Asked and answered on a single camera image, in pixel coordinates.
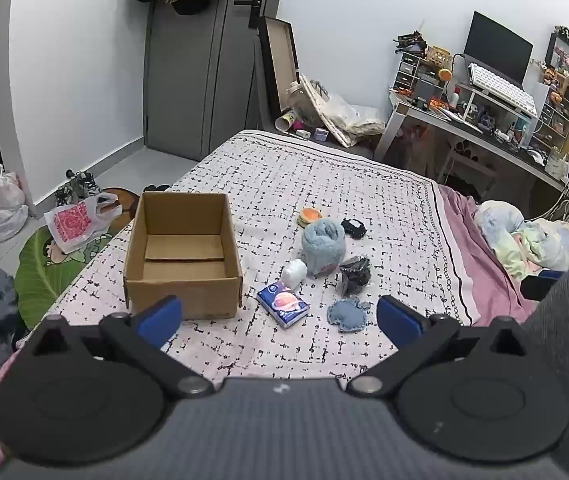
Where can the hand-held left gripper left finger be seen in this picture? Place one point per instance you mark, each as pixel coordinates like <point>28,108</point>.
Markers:
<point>162,317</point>

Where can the small purple box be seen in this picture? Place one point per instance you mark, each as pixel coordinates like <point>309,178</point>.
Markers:
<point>320,133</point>

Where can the white rolled cloth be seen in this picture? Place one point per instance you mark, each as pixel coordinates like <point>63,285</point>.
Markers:
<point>294,273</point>

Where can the clear plastic bag pile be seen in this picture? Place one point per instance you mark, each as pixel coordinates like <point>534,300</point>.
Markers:
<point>349,117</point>

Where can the wooden stool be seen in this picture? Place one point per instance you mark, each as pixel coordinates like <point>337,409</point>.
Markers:
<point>466,162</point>

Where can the white black-checked bed blanket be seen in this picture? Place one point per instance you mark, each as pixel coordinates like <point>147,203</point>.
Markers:
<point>274,180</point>

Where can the paper cup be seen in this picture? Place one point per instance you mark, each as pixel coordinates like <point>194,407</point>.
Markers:
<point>287,121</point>

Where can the black monitor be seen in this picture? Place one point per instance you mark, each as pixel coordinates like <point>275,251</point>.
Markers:
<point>498,47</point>

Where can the black and white shoes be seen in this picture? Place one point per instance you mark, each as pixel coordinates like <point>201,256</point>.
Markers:
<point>77,187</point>

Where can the white red-print plastic bag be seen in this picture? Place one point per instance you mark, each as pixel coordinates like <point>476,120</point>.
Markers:
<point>77,222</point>

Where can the white garbage bag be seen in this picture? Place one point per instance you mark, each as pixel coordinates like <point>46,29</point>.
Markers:
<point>7,190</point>
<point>7,222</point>

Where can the plush burger toy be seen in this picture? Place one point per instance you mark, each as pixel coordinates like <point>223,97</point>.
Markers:
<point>310,216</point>

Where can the blue tissue pack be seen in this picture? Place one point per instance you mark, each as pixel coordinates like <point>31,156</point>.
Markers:
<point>283,303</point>

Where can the green leaf floor mat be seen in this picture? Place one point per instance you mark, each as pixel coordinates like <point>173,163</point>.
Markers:
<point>39,275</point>

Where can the blue denim pad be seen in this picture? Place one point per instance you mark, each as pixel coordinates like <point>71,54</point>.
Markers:
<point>348,315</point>

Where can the pink bed sheet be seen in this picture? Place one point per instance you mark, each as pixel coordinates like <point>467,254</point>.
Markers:
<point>484,260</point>

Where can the white-legged desk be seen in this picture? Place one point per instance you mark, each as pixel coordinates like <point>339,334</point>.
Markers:
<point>489,135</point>

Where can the black scrunchie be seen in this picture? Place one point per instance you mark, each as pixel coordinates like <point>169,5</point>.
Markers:
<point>354,228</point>

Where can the black wrapped cloth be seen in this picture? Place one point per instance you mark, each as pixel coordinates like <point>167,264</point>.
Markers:
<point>356,274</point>

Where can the row of plush figures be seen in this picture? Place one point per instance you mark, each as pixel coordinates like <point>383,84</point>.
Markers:
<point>561,80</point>

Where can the white keyboard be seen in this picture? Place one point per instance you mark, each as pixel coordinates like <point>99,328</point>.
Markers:
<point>501,87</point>

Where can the black picture frame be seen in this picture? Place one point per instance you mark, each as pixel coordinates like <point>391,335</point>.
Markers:
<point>561,52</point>

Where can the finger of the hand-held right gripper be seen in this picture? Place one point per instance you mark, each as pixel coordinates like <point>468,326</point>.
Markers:
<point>536,287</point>

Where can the brown round floor mat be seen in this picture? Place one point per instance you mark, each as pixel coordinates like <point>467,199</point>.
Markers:
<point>117,200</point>

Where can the brown cardboard box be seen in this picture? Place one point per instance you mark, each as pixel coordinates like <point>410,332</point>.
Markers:
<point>184,260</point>

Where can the small drawer organizer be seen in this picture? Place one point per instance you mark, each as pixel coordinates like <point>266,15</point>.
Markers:
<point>409,72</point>

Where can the white monitor riser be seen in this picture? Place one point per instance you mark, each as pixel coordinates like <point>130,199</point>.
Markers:
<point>474,97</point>

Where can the pastel tie-dye duvet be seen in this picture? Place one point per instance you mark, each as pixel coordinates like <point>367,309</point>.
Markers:
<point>529,240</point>

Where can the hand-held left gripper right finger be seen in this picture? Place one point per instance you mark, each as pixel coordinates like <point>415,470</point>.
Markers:
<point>397,317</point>

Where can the black framed board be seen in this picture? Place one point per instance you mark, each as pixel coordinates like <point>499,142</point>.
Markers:
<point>277,65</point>

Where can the grey door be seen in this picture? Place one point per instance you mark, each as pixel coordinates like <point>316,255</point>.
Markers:
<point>194,70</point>

